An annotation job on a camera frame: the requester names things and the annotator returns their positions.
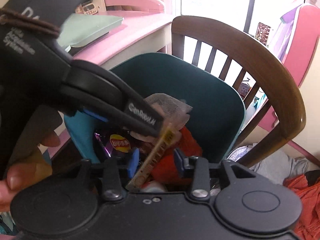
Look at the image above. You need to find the pink and white headboard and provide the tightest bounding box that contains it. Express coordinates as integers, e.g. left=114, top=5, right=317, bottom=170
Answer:
left=257, top=3, right=320, bottom=168

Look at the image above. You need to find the person's left hand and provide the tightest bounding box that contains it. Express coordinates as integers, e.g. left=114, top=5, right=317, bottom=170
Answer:
left=1, top=147, right=53, bottom=212

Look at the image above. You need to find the green tilting desk board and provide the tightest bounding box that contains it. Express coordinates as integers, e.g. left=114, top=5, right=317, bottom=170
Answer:
left=57, top=14, right=124, bottom=52

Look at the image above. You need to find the dark teal trash bin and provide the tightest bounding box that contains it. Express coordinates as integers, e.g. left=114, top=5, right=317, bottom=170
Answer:
left=61, top=53, right=245, bottom=163

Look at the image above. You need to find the yellow white sachet strip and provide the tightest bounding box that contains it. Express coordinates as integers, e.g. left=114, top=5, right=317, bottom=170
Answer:
left=125, top=123, right=177, bottom=192

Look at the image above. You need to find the orange red snack bag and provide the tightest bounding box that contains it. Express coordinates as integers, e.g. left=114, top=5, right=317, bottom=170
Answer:
left=150, top=126, right=203, bottom=185

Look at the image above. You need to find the pink and cream desk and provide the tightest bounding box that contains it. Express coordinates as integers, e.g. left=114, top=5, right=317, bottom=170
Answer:
left=44, top=0, right=176, bottom=160

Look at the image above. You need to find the dark wooden chair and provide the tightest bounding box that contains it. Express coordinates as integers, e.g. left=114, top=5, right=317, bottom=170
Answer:
left=171, top=15, right=307, bottom=168

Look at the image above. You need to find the purple Lay's chips bag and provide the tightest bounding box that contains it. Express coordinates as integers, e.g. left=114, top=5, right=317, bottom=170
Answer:
left=93, top=128, right=139, bottom=161

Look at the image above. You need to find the purple hanging garment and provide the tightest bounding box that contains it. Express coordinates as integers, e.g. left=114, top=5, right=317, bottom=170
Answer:
left=270, top=3, right=303, bottom=61

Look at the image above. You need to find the grey pillow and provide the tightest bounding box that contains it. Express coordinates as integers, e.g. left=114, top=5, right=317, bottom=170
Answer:
left=250, top=150, right=319, bottom=185

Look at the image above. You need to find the pink plastic bag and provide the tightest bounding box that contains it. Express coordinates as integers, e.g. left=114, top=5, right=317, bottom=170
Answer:
left=144, top=93, right=193, bottom=146

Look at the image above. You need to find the red knit sweater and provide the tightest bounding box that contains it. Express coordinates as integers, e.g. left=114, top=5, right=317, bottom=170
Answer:
left=283, top=170, right=319, bottom=239

